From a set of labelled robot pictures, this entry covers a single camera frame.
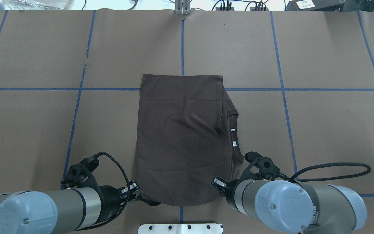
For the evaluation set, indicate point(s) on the black orange connector block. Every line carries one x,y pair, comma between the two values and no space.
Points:
223,5

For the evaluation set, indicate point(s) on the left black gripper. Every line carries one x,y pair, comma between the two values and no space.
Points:
111,197

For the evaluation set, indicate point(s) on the wrist black camera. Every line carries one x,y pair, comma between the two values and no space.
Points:
267,170
81,175

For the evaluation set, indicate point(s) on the black box with label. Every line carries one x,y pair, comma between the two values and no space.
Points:
315,5

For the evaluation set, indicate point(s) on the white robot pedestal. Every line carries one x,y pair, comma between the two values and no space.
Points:
192,228

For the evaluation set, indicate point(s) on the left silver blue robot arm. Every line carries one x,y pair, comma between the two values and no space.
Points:
63,211

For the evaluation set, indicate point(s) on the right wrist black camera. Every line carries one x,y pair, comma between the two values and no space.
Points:
267,170

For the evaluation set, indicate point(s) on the aluminium frame post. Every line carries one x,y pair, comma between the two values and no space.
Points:
182,7

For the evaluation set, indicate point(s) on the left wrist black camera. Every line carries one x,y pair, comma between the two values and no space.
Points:
81,175

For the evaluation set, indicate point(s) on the dark brown t-shirt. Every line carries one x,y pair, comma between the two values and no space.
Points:
186,135

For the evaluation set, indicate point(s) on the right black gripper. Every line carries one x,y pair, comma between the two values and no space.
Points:
229,193

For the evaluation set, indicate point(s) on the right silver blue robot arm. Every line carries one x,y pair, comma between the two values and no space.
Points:
295,207

